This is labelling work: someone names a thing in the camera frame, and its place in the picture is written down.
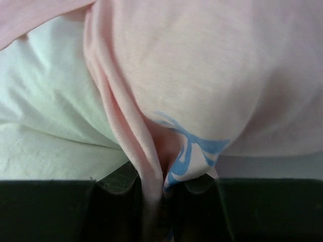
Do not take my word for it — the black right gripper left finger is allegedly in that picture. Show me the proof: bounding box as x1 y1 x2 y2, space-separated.
1 163 141 241

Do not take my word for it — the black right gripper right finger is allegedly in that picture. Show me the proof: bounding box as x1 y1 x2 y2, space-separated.
173 175 322 241

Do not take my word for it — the white pillow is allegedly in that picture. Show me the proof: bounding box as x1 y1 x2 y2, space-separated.
1 15 128 179

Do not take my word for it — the pink purple Elsa pillowcase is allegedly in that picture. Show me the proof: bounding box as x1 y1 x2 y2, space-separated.
1 1 322 241

